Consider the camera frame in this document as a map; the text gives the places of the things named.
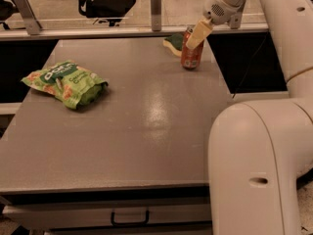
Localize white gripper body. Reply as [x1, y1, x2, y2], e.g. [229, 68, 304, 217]
[202, 0, 246, 25]

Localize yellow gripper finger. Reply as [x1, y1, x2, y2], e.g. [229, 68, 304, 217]
[186, 19, 213, 50]

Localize orange soda can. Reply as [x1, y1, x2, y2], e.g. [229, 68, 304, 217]
[181, 26, 203, 70]

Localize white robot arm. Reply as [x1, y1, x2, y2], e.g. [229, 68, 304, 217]
[188, 0, 313, 235]

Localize green and yellow sponge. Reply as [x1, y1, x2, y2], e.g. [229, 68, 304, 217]
[162, 33, 184, 57]

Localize black office chair centre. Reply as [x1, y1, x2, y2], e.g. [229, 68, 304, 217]
[78, 0, 136, 26]

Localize black office chair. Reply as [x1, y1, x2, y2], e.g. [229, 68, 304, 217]
[0, 0, 19, 29]
[78, 0, 136, 26]

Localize green chip bag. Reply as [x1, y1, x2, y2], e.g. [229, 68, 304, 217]
[22, 61, 109, 110]

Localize black office chair left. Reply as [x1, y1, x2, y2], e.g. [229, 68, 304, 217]
[0, 0, 19, 29]

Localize metal bracket right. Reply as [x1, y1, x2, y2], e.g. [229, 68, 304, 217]
[228, 3, 246, 29]

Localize metal bracket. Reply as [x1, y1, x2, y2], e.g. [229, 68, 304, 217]
[228, 3, 246, 29]
[14, 0, 42, 35]
[151, 0, 161, 31]

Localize grey window ledge rail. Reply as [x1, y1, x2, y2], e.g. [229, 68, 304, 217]
[0, 23, 269, 41]

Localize black hanging cable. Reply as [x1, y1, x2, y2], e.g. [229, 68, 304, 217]
[232, 41, 267, 100]

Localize metal bracket centre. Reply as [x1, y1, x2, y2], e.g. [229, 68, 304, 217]
[151, 0, 161, 31]

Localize metal bracket left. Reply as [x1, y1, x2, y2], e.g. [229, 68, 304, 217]
[14, 0, 42, 35]

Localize grey drawer with black handle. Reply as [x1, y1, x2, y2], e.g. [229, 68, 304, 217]
[4, 197, 211, 230]

